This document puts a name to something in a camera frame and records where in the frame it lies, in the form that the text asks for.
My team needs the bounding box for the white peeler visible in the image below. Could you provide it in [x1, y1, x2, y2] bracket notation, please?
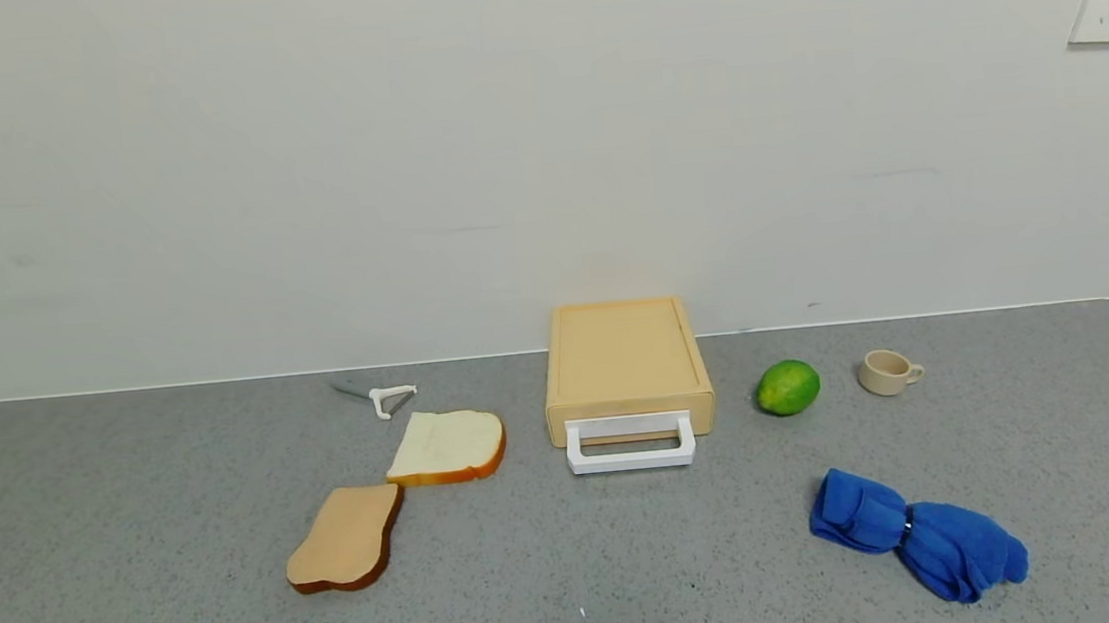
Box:
[330, 374, 421, 426]

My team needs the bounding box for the tan bread slice brown crust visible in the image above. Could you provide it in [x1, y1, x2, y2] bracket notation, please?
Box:
[278, 481, 413, 599]

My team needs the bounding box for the white bread slice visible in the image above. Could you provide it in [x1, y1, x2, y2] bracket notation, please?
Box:
[381, 403, 511, 491]

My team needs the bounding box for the yellow drawer case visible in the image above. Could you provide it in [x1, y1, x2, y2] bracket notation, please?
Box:
[536, 292, 719, 450]

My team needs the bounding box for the beige cup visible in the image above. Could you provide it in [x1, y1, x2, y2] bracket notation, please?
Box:
[855, 346, 928, 400]

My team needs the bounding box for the green lime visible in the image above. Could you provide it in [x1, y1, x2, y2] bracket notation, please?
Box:
[754, 357, 823, 420]

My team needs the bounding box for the blue cloth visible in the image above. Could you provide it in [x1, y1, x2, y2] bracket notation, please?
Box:
[804, 451, 1033, 618]

